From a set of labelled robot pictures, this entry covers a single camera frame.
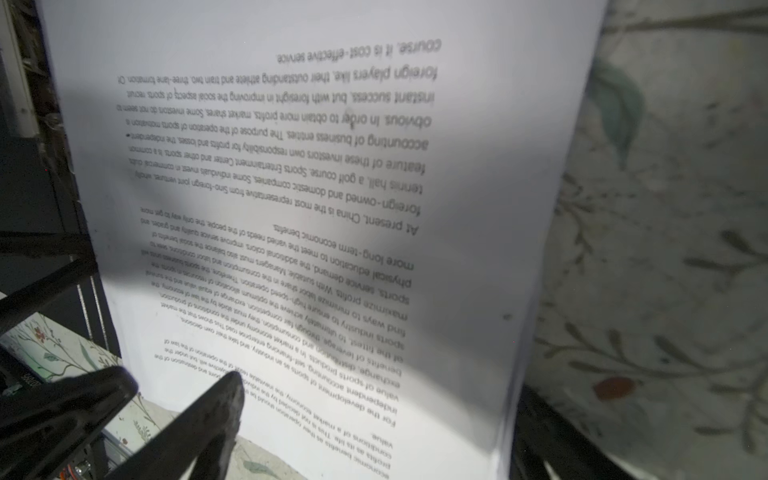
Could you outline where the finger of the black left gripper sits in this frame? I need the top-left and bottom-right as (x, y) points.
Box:
(1, 231), (98, 335)
(1, 366), (138, 479)

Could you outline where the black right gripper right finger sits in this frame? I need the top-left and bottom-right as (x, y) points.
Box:
(509, 386), (632, 479)

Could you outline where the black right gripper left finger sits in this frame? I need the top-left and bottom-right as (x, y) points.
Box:
(107, 371), (245, 479)

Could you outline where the printed paper sheet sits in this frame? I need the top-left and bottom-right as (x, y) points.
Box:
(38, 1), (606, 479)

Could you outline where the blue folder with black inside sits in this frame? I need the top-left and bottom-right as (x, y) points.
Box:
(1, 1), (120, 354)

